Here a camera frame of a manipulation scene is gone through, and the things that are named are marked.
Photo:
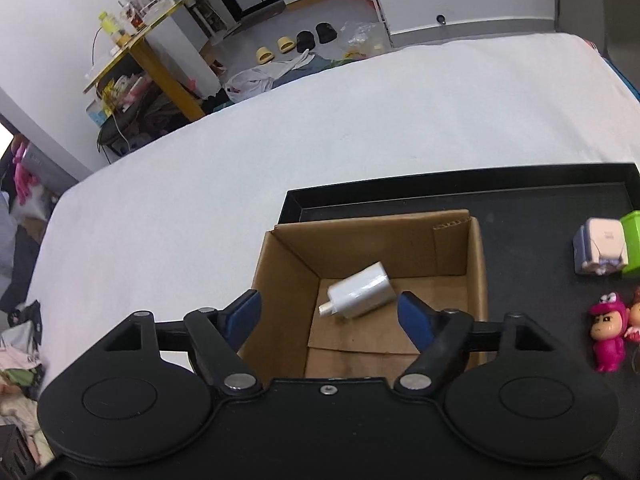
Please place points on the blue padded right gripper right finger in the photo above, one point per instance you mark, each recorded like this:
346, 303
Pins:
442, 339

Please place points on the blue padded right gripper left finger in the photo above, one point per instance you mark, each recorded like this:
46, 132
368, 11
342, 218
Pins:
216, 337

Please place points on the white charger plug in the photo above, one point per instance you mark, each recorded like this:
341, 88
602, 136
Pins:
359, 294

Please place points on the pink monster figurine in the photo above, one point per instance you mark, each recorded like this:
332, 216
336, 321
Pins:
609, 323

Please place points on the white pastel toy cube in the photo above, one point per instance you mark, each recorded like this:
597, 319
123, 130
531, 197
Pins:
600, 247

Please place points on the green plastic block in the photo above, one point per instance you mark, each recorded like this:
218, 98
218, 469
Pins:
631, 228

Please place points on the brown cardboard box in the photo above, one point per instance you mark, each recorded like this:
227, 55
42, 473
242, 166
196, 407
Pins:
439, 256

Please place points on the black flat tray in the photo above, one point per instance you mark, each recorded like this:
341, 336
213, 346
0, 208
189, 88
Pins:
528, 217

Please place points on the pink plush toy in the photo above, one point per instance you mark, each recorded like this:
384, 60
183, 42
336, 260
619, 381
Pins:
24, 180

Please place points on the white plastic bag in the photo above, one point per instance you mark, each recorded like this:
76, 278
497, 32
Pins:
247, 84

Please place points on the yellow slipper left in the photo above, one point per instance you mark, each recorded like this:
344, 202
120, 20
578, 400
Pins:
264, 55

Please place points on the yellow slipper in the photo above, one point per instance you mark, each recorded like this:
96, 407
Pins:
264, 55
286, 44

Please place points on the yellow slipper right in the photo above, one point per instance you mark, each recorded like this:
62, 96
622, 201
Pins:
286, 44

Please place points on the yellow side table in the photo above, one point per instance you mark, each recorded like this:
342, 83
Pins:
146, 58

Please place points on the black slipper left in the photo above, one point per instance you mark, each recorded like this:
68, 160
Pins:
305, 41

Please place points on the black slipper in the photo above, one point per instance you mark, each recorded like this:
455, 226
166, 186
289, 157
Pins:
305, 41
326, 33

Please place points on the clear plastic bag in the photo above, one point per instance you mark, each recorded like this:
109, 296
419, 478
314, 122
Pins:
362, 38

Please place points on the black slipper right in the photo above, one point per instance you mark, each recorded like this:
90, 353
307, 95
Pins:
326, 33

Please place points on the yellow-green bottle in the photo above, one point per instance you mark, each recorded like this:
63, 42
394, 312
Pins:
110, 26

